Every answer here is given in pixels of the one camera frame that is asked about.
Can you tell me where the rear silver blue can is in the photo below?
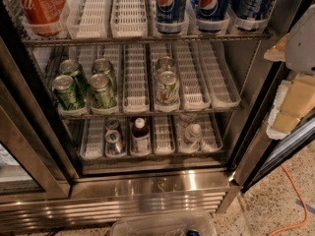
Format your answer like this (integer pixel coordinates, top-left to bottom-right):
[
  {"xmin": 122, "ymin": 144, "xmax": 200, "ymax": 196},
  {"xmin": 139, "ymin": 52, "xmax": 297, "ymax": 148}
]
[{"xmin": 105, "ymin": 118, "xmax": 121, "ymax": 132}]

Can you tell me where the front red coca-cola can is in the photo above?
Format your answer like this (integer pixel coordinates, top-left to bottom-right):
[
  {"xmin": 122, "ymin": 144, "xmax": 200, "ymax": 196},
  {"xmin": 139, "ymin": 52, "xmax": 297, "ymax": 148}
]
[{"xmin": 19, "ymin": 0, "xmax": 61, "ymax": 37}]

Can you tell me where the front clear water bottle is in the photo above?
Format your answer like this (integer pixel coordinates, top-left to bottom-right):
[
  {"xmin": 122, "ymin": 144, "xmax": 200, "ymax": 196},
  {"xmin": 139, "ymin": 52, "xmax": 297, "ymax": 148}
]
[{"xmin": 182, "ymin": 124, "xmax": 203, "ymax": 153}]

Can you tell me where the wire shelf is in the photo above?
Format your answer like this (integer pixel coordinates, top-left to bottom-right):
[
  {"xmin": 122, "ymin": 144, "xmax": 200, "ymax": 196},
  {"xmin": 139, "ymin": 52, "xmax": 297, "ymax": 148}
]
[
  {"xmin": 59, "ymin": 105, "xmax": 243, "ymax": 120},
  {"xmin": 23, "ymin": 33, "xmax": 272, "ymax": 47}
]

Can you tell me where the blue pepsi can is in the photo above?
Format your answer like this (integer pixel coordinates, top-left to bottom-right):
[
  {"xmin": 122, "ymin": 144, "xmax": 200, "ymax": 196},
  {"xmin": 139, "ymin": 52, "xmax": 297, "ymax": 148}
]
[
  {"xmin": 156, "ymin": 0, "xmax": 186, "ymax": 34},
  {"xmin": 196, "ymin": 0, "xmax": 229, "ymax": 31},
  {"xmin": 236, "ymin": 0, "xmax": 273, "ymax": 31}
]

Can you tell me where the front silver blue can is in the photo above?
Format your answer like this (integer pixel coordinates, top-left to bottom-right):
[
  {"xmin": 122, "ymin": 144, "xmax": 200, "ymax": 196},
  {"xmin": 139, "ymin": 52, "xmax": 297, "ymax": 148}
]
[{"xmin": 105, "ymin": 130, "xmax": 125, "ymax": 156}]

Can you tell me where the silver blue can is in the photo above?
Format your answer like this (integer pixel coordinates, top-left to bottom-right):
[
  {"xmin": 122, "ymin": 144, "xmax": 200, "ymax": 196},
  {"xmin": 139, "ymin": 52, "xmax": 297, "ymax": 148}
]
[
  {"xmin": 105, "ymin": 130, "xmax": 125, "ymax": 156},
  {"xmin": 105, "ymin": 118, "xmax": 121, "ymax": 132}
]

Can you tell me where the middle wire shelf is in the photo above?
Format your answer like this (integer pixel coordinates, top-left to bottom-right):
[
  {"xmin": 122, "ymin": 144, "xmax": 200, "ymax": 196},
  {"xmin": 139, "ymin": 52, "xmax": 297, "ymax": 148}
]
[{"xmin": 59, "ymin": 105, "xmax": 243, "ymax": 120}]

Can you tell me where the brown bottle white cap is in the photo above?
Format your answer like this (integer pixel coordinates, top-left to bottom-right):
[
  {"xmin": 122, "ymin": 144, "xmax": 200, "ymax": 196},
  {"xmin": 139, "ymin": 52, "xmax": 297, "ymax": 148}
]
[{"xmin": 132, "ymin": 118, "xmax": 151, "ymax": 156}]

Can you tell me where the rear left green can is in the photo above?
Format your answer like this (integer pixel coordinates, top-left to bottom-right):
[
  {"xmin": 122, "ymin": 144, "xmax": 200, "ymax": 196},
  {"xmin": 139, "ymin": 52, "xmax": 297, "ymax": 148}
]
[{"xmin": 59, "ymin": 59, "xmax": 88, "ymax": 97}]

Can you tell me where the orange cable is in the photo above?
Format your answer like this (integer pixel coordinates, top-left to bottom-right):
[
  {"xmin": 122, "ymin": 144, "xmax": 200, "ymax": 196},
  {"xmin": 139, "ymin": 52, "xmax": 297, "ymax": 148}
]
[{"xmin": 267, "ymin": 164, "xmax": 310, "ymax": 236}]

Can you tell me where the clear plastic bin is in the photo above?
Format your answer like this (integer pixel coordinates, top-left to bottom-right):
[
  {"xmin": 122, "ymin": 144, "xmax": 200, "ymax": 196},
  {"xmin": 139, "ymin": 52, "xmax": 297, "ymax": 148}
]
[{"xmin": 110, "ymin": 211, "xmax": 218, "ymax": 236}]

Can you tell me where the rear clear water bottle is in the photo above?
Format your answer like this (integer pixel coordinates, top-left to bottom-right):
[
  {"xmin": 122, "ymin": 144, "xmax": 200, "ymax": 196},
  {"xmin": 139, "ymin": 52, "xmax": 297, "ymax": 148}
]
[{"xmin": 179, "ymin": 114, "xmax": 197, "ymax": 128}]

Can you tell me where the front white green can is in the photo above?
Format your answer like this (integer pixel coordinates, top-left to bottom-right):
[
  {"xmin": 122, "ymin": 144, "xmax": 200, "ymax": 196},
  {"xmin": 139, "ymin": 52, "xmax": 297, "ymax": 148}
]
[{"xmin": 156, "ymin": 71, "xmax": 179, "ymax": 106}]

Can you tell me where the white green can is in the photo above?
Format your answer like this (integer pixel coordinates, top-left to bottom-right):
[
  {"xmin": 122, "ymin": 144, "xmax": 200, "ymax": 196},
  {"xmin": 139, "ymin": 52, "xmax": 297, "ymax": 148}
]
[
  {"xmin": 156, "ymin": 56, "xmax": 175, "ymax": 75},
  {"xmin": 156, "ymin": 71, "xmax": 179, "ymax": 106}
]

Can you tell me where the top wire shelf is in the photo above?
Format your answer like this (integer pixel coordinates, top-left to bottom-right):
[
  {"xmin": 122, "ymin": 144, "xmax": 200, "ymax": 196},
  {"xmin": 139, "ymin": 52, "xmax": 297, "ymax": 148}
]
[{"xmin": 23, "ymin": 33, "xmax": 272, "ymax": 47}]

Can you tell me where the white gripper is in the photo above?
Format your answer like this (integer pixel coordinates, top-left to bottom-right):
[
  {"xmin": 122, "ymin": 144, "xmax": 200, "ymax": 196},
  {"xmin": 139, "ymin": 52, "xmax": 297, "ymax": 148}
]
[{"xmin": 264, "ymin": 4, "xmax": 315, "ymax": 140}]

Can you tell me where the front left green can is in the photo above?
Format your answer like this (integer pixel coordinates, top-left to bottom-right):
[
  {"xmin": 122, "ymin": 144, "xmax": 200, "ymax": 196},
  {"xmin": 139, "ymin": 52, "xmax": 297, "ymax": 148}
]
[{"xmin": 52, "ymin": 75, "xmax": 85, "ymax": 111}]

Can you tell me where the rear white green can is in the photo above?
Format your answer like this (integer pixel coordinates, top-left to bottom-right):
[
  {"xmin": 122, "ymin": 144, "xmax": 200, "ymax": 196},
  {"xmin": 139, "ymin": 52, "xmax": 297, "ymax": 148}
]
[{"xmin": 156, "ymin": 56, "xmax": 175, "ymax": 75}]

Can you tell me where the open fridge door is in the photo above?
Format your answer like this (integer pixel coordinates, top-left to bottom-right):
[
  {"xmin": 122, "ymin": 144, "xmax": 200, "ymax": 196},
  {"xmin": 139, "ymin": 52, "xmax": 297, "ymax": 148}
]
[{"xmin": 234, "ymin": 62, "xmax": 315, "ymax": 193}]

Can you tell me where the clear water bottle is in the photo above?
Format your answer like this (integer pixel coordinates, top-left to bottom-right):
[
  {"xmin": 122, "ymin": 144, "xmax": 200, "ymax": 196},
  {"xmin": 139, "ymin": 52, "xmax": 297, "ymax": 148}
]
[
  {"xmin": 182, "ymin": 124, "xmax": 203, "ymax": 153},
  {"xmin": 179, "ymin": 114, "xmax": 197, "ymax": 128}
]

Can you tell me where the stainless steel fridge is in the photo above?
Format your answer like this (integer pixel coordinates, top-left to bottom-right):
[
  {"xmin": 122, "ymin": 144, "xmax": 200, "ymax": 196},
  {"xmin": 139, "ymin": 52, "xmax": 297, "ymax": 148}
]
[{"xmin": 0, "ymin": 0, "xmax": 313, "ymax": 233}]

